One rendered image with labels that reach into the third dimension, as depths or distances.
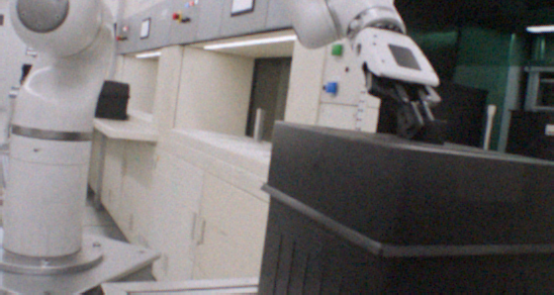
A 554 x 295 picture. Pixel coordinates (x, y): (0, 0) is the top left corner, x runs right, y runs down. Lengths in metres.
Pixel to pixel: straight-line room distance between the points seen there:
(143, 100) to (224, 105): 1.50
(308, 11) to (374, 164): 0.36
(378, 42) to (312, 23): 0.13
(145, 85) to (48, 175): 3.35
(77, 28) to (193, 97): 1.93
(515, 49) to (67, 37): 1.22
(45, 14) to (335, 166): 0.42
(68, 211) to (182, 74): 1.87
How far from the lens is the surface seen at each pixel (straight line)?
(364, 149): 0.49
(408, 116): 0.64
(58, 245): 0.79
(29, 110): 0.76
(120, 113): 3.48
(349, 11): 0.76
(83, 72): 0.82
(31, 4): 0.71
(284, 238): 0.65
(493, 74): 1.59
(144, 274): 0.87
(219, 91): 2.66
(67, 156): 0.76
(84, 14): 0.71
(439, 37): 1.65
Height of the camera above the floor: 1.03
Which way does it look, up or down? 3 degrees down
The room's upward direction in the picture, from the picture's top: 8 degrees clockwise
